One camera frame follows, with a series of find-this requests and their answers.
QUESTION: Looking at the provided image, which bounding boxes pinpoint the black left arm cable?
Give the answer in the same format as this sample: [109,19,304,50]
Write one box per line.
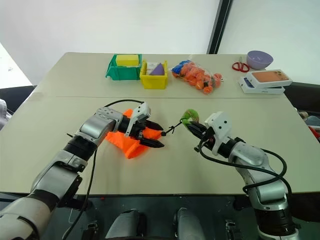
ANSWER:
[61,99,145,240]

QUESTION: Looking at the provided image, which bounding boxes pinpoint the dark cluttered side bench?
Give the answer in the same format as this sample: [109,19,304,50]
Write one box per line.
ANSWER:
[283,81,320,145]

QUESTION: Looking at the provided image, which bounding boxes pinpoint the black window frame post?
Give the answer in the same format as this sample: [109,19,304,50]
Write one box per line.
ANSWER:
[206,0,234,55]

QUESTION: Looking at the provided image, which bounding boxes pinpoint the bag of orange blue toys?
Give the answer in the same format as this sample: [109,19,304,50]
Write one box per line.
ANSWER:
[171,59,226,95]

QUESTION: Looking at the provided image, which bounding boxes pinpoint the purple plastic bowl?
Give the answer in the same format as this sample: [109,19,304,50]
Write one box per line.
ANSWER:
[246,50,274,70]

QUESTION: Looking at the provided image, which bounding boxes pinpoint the purple cone block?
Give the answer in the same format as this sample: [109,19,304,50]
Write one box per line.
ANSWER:
[147,62,166,76]

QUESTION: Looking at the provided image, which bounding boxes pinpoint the yellow sponge block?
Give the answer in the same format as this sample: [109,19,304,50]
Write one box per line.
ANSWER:
[115,54,140,67]

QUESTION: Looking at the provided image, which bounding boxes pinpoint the grey rounded leg shape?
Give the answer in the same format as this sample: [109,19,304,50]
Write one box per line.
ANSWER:
[173,207,205,240]
[106,209,147,240]

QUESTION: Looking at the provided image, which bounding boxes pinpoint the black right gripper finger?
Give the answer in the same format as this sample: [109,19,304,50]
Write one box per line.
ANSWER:
[189,121,208,133]
[186,125,205,138]

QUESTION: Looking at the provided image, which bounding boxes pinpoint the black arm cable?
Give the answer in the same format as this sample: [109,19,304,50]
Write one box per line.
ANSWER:
[61,99,145,240]
[194,136,293,198]

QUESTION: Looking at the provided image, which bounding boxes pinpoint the orange fabric pouch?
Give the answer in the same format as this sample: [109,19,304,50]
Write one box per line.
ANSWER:
[106,108,162,160]

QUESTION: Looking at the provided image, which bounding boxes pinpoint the green ring toy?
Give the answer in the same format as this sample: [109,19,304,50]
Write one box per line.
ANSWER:
[180,108,201,127]

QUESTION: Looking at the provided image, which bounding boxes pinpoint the green plastic bin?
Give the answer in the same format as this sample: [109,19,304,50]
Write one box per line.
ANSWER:
[104,53,143,81]

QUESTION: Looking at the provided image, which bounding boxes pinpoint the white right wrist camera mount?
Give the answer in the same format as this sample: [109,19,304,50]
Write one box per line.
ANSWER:
[203,111,233,156]

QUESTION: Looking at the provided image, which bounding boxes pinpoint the red handled scissors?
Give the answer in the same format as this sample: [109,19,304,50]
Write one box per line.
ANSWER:
[231,56,251,73]

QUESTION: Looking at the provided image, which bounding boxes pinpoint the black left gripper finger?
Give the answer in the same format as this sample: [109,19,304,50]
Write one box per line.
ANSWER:
[146,119,165,132]
[140,138,166,149]

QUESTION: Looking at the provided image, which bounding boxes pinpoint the small white box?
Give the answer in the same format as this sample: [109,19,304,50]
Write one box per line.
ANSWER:
[146,61,158,75]

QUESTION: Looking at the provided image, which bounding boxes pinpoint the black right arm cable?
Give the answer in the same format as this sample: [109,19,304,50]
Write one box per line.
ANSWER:
[194,136,293,198]

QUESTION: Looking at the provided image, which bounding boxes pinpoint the yellow plastic bin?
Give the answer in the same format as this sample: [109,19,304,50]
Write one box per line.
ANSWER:
[139,59,168,90]

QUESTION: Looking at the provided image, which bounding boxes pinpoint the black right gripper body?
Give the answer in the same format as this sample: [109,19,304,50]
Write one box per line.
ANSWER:
[198,126,216,151]

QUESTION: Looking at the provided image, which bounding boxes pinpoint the black chair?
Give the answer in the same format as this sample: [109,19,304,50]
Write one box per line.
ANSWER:
[0,85,37,131]

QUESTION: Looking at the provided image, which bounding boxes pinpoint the phone box with orange print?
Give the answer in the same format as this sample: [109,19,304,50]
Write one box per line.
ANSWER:
[243,69,293,89]

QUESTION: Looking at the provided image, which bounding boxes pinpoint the black pouch drawstring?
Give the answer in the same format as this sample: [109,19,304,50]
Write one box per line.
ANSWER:
[161,120,185,137]

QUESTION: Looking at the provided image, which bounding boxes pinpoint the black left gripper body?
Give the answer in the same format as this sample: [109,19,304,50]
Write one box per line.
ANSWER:
[126,117,151,145]

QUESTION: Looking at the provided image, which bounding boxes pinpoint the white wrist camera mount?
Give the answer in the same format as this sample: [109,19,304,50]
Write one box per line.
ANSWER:
[203,111,233,156]
[124,102,153,138]

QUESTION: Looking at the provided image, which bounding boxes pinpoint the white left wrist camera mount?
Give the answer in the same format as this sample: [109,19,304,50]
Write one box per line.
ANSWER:
[124,102,153,138]

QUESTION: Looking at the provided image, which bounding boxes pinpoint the white phone box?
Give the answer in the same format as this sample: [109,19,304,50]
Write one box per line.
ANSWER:
[237,76,286,95]

